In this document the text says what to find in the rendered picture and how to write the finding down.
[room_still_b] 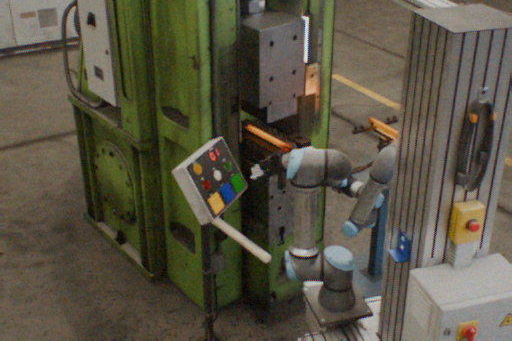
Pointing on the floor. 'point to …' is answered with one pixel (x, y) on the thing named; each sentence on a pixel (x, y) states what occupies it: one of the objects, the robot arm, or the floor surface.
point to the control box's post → (207, 279)
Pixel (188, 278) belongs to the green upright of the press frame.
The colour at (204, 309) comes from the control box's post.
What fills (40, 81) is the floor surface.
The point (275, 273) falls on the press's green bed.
